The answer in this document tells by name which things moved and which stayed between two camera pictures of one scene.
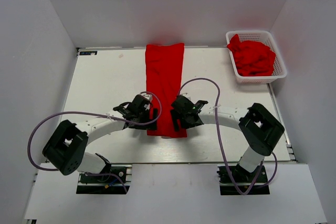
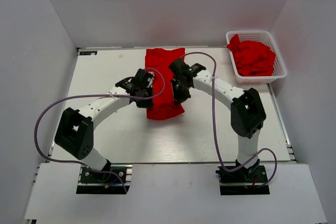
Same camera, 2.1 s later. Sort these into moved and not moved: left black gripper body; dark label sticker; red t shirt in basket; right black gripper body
Moved: left black gripper body; right black gripper body
Not moved: red t shirt in basket; dark label sticker
